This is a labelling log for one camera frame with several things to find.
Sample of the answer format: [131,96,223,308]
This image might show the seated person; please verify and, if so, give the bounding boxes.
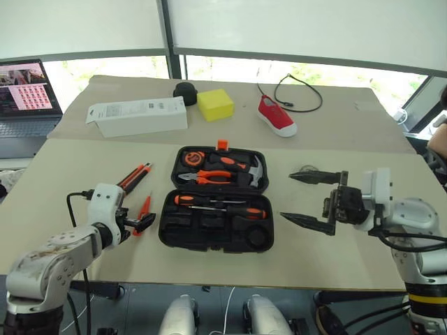
[427,84,447,162]

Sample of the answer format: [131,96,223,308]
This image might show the dark window frame post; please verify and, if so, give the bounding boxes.
[156,0,188,80]

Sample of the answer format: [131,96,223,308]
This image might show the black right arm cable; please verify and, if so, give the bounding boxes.
[376,228,447,253]

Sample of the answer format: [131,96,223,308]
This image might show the yellow foam block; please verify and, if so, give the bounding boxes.
[196,88,235,123]

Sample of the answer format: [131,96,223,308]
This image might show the black plastic tool case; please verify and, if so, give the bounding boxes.
[157,139,275,255]

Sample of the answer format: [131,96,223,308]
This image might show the claw hammer orange black grip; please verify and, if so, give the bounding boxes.
[208,154,268,190]

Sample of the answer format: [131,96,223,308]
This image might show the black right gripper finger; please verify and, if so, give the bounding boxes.
[288,170,350,188]
[279,211,338,237]

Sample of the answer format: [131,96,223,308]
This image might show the thin black cord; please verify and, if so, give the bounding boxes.
[257,73,323,114]

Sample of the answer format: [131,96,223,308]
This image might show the brown cardboard sheet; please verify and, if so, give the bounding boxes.
[46,74,418,155]

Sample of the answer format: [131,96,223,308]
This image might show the white cardboard box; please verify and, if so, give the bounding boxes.
[85,96,189,139]

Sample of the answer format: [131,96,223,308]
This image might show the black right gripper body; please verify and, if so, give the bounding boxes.
[321,184,371,224]

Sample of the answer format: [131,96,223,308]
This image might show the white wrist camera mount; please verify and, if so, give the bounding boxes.
[355,167,395,233]
[86,183,126,246]

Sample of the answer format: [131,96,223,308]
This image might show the black round speaker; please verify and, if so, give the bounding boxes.
[173,82,199,107]

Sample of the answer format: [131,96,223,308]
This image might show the thin white cable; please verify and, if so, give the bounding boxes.
[208,285,237,335]

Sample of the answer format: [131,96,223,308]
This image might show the black table frame bar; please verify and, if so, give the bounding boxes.
[313,290,409,305]
[68,280,124,300]

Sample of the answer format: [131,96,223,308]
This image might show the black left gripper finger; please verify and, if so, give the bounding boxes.
[132,213,157,235]

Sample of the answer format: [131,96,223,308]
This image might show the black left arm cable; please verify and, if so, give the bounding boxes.
[66,189,96,335]

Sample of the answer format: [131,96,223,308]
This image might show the small orange tester screwdriver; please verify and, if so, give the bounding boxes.
[131,191,154,238]

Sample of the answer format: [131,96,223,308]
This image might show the open laptop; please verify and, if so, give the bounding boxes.
[0,58,64,160]

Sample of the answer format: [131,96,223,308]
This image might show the red canvas shoe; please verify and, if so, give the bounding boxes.
[257,94,299,138]

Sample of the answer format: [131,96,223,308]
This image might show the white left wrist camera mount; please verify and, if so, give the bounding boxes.
[86,183,126,246]

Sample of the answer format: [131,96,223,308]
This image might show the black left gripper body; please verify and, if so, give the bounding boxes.
[117,207,141,242]

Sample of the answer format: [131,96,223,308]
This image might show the orange black tape measure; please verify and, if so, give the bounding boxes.
[183,151,206,168]

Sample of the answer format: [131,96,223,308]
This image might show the white patterned cloth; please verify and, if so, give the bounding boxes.
[0,168,28,204]

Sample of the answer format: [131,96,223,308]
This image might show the orange black screwdriver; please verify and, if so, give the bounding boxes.
[173,194,247,207]

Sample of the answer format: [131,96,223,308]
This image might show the silver rounded robot leg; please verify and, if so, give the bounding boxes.
[242,294,295,335]
[158,294,200,335]

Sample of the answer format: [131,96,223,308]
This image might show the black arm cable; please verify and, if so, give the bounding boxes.
[376,228,447,253]
[66,189,96,335]

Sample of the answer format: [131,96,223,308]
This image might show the orange handled pliers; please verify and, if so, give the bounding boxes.
[177,169,234,186]

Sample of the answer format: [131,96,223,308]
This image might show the orange black utility knife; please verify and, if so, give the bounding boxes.
[116,162,154,196]

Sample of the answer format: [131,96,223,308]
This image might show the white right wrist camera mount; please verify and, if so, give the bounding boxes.
[355,167,395,233]

